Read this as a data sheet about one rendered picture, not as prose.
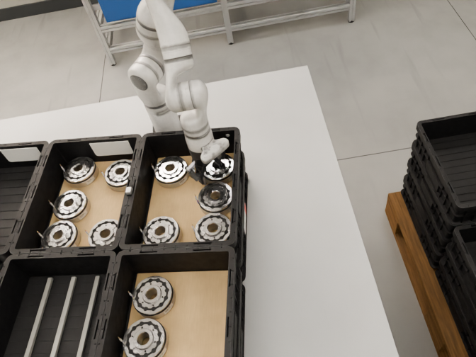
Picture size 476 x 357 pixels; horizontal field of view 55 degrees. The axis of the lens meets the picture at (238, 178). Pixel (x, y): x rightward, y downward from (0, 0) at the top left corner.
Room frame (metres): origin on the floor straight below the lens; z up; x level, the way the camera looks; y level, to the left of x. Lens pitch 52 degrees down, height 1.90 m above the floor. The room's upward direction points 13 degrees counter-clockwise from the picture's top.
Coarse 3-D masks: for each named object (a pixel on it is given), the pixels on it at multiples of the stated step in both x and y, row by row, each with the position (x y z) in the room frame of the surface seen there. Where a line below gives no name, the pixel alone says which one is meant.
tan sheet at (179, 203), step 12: (156, 180) 0.90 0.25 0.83; (192, 180) 0.87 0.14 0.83; (156, 192) 0.86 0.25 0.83; (168, 192) 0.85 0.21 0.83; (180, 192) 0.84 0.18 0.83; (192, 192) 0.83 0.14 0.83; (156, 204) 0.81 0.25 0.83; (168, 204) 0.80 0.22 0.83; (180, 204) 0.79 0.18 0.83; (192, 204) 0.78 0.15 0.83; (156, 216) 0.77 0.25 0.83; (168, 216) 0.76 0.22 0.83; (180, 216) 0.75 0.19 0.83; (192, 216) 0.74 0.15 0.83; (228, 216) 0.72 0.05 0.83; (180, 228) 0.71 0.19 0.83; (192, 228) 0.70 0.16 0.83; (192, 240) 0.66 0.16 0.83
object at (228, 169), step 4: (228, 156) 0.91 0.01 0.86; (224, 160) 0.89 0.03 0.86; (228, 160) 0.89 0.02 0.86; (232, 160) 0.89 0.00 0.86; (208, 164) 0.90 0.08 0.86; (228, 164) 0.87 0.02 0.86; (232, 164) 0.87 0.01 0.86; (208, 168) 0.88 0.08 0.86; (228, 168) 0.86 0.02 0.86; (232, 168) 0.86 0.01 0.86; (208, 172) 0.86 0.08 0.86; (212, 172) 0.86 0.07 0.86; (216, 172) 0.86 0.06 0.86; (220, 172) 0.85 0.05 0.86; (224, 172) 0.85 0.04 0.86; (228, 172) 0.85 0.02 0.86; (208, 176) 0.85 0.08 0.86; (212, 176) 0.85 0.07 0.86; (216, 176) 0.84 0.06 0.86; (220, 176) 0.84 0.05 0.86; (224, 176) 0.83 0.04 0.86
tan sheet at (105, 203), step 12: (96, 180) 0.96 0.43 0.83; (60, 192) 0.94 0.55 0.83; (84, 192) 0.92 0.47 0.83; (96, 192) 0.91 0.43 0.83; (108, 192) 0.90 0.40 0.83; (120, 192) 0.89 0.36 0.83; (96, 204) 0.86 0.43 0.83; (108, 204) 0.85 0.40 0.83; (120, 204) 0.84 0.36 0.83; (96, 216) 0.82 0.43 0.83; (108, 216) 0.81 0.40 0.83; (84, 228) 0.79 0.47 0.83; (84, 240) 0.74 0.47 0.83
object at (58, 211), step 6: (66, 192) 0.91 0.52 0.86; (72, 192) 0.90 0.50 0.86; (78, 192) 0.90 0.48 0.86; (60, 198) 0.89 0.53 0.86; (78, 198) 0.87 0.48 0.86; (84, 198) 0.87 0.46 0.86; (54, 204) 0.87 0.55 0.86; (60, 204) 0.87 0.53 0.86; (78, 204) 0.85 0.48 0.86; (84, 204) 0.85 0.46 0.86; (54, 210) 0.85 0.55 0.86; (60, 210) 0.84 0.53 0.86; (66, 210) 0.84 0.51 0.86; (72, 210) 0.83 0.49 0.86; (78, 210) 0.83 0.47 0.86; (60, 216) 0.82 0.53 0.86; (66, 216) 0.82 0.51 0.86; (72, 216) 0.81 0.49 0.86
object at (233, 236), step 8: (216, 128) 0.96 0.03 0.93; (224, 128) 0.96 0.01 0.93; (232, 128) 0.95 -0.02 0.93; (144, 136) 1.00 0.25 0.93; (152, 136) 0.99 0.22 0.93; (160, 136) 0.99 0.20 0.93; (240, 136) 0.93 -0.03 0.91; (144, 144) 0.97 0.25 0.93; (136, 168) 0.88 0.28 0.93; (136, 176) 0.85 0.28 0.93; (232, 176) 0.77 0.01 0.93; (136, 184) 0.82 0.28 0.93; (232, 184) 0.75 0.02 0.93; (232, 192) 0.72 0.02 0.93; (128, 200) 0.77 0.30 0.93; (232, 200) 0.69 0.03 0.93; (128, 208) 0.74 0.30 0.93; (232, 208) 0.67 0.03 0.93; (128, 216) 0.73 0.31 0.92; (128, 224) 0.69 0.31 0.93; (232, 224) 0.62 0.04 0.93; (232, 232) 0.60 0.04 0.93; (120, 240) 0.65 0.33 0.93; (232, 240) 0.58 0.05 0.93; (120, 248) 0.63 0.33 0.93; (128, 248) 0.62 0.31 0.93; (136, 248) 0.62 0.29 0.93; (144, 248) 0.61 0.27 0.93; (152, 248) 0.61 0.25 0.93; (160, 248) 0.60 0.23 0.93
